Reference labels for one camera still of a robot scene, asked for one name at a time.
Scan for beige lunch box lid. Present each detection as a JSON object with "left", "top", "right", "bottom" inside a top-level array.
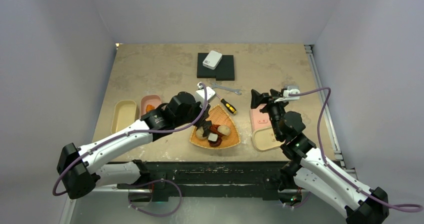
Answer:
[{"left": 252, "top": 126, "right": 283, "bottom": 152}]

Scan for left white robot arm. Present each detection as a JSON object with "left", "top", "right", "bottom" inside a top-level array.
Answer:
[{"left": 52, "top": 91, "right": 210, "bottom": 200}]

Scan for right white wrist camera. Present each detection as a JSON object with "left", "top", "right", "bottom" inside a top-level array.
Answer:
[{"left": 274, "top": 85, "right": 301, "bottom": 103}]

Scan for black foam block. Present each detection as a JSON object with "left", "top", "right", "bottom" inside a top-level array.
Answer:
[{"left": 196, "top": 52, "right": 235, "bottom": 81}]

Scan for yellow black screwdriver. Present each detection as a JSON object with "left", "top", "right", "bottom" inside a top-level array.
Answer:
[{"left": 215, "top": 93, "right": 237, "bottom": 115}]

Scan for aluminium rail right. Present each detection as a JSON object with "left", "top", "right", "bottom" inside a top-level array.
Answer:
[{"left": 304, "top": 44, "right": 347, "bottom": 170}]

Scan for beige lunch box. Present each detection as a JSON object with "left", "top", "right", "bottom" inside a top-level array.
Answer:
[{"left": 110, "top": 100, "right": 138, "bottom": 134}]

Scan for black metal tongs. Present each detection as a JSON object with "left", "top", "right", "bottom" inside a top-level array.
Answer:
[{"left": 195, "top": 119, "right": 212, "bottom": 140}]

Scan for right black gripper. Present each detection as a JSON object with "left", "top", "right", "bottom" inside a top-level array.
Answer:
[{"left": 251, "top": 88, "right": 291, "bottom": 140}]

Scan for white black sushi piece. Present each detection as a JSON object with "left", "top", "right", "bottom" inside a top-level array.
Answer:
[{"left": 207, "top": 132, "right": 219, "bottom": 143}]

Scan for silver wrench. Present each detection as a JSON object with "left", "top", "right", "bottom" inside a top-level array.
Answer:
[{"left": 210, "top": 83, "right": 242, "bottom": 95}]

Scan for white small box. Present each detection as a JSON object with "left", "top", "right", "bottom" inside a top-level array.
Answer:
[{"left": 202, "top": 50, "right": 223, "bottom": 70}]

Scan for orange fried chicken piece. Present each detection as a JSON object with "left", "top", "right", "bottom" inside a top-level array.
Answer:
[{"left": 145, "top": 104, "right": 156, "bottom": 113}]

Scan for dark red round food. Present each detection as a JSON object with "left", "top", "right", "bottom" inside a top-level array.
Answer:
[{"left": 208, "top": 137, "right": 222, "bottom": 148}]

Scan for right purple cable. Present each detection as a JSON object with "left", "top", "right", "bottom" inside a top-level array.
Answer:
[{"left": 281, "top": 86, "right": 424, "bottom": 214}]

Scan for woven bamboo basket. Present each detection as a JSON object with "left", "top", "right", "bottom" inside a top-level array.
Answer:
[{"left": 189, "top": 105, "right": 241, "bottom": 150}]

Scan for black table front frame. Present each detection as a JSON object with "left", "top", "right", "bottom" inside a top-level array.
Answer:
[{"left": 110, "top": 160, "right": 311, "bottom": 203}]

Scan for pink lunch box lid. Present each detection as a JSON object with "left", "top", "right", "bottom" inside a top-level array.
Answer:
[{"left": 250, "top": 104, "right": 271, "bottom": 132}]

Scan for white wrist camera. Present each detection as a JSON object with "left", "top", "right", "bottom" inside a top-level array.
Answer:
[
  {"left": 274, "top": 85, "right": 301, "bottom": 103},
  {"left": 194, "top": 82, "right": 216, "bottom": 105}
]

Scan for pink lunch box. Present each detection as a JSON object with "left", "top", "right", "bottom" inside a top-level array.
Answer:
[{"left": 140, "top": 94, "right": 162, "bottom": 116}]

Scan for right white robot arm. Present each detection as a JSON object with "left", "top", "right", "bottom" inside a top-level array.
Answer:
[{"left": 250, "top": 87, "right": 390, "bottom": 224}]

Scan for dark red sausage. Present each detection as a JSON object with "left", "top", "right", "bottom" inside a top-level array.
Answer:
[{"left": 210, "top": 124, "right": 225, "bottom": 137}]

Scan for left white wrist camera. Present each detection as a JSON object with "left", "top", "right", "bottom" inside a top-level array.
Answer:
[{"left": 194, "top": 82, "right": 216, "bottom": 105}]

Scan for beige steamed bun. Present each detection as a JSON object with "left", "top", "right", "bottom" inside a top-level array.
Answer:
[
  {"left": 216, "top": 125, "right": 231, "bottom": 136},
  {"left": 195, "top": 127, "right": 207, "bottom": 140}
]

